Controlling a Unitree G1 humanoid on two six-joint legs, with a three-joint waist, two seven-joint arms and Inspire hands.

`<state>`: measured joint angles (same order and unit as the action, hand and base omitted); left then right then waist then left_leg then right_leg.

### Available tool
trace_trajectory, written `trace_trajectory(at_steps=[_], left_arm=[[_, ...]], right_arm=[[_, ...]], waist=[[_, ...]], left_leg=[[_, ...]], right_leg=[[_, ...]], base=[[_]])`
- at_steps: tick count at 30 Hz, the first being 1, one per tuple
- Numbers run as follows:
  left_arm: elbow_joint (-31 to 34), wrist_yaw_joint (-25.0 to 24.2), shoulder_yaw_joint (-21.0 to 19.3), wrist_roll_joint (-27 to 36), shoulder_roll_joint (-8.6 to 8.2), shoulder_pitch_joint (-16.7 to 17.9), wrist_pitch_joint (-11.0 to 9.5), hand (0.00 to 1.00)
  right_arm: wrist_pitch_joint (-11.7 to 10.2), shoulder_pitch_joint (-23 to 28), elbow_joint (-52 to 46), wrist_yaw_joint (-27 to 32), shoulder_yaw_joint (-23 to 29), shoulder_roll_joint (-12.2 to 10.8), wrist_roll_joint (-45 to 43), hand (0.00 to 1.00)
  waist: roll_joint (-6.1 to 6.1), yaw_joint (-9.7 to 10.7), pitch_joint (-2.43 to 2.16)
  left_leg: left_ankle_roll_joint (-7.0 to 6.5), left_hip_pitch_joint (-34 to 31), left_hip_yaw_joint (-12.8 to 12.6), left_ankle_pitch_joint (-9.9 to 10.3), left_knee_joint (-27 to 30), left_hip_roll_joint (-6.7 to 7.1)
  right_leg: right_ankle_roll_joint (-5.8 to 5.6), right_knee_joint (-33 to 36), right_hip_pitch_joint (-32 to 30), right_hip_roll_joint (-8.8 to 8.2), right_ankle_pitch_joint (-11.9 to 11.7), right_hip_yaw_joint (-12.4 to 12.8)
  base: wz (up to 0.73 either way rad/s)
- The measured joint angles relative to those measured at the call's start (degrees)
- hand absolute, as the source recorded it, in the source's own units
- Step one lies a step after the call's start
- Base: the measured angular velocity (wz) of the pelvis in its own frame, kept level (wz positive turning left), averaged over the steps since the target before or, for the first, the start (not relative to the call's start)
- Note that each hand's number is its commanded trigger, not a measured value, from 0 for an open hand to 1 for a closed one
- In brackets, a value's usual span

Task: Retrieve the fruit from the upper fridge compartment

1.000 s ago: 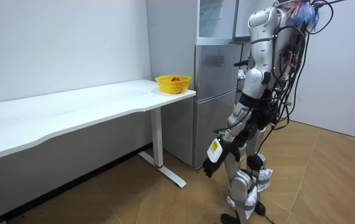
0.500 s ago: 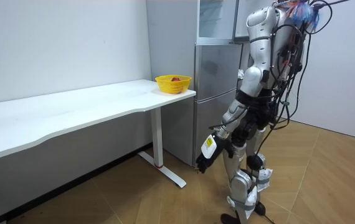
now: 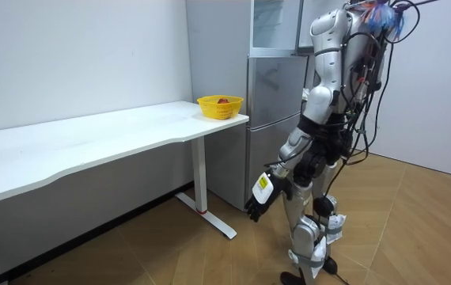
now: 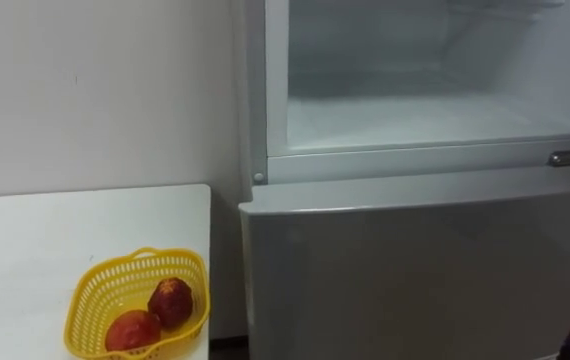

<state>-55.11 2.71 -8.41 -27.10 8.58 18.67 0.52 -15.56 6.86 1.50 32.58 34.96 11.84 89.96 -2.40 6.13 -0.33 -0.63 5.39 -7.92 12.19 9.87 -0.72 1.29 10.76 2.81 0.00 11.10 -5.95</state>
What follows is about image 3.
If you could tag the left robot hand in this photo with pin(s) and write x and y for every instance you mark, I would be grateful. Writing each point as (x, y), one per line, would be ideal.
(263, 189)

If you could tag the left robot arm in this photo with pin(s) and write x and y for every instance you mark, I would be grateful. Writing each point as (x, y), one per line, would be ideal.
(327, 71)

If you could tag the robot legs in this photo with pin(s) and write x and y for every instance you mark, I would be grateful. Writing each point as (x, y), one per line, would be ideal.
(302, 237)

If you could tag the grey fridge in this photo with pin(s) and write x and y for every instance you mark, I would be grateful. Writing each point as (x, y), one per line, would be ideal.
(273, 99)

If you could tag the yellow plastic basket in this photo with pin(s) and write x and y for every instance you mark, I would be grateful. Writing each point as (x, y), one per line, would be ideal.
(220, 107)

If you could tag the red soft toy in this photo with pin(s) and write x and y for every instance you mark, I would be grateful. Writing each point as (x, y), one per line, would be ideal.
(222, 101)

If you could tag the robot body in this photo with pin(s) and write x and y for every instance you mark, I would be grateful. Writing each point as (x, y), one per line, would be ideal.
(358, 47)

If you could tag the white desk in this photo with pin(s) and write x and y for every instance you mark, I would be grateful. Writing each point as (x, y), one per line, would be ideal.
(91, 138)

